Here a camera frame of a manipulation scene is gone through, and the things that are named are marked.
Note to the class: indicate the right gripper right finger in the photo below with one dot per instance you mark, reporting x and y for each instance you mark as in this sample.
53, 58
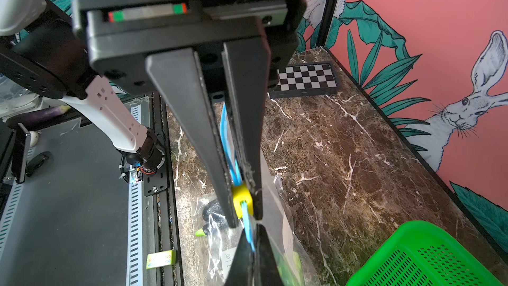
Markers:
265, 270

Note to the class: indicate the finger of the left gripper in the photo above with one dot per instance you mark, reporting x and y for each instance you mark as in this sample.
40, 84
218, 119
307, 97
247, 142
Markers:
246, 63

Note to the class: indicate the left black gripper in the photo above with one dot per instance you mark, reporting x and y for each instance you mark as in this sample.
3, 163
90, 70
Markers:
122, 34

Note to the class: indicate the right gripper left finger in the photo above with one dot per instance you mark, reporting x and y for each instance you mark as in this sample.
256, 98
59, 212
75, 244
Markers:
241, 270

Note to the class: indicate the eggplant with green stem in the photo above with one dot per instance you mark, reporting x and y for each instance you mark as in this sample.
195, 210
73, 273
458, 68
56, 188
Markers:
214, 218

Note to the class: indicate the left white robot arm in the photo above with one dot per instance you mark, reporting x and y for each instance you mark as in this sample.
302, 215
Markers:
41, 53

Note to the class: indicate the black white checkerboard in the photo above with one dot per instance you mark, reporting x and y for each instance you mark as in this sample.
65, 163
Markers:
305, 80

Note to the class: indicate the striped colour block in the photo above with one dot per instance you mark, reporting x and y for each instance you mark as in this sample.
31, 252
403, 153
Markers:
160, 259

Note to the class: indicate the green plastic basket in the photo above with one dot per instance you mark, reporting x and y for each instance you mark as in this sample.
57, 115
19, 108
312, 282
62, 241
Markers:
421, 253

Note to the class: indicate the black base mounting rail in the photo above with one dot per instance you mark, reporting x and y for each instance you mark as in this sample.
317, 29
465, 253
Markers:
160, 188

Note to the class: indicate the white perforated rail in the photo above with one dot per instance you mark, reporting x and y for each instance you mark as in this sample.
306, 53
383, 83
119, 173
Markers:
134, 273

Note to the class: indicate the left black frame post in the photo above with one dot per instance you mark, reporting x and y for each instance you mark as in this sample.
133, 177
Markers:
326, 21

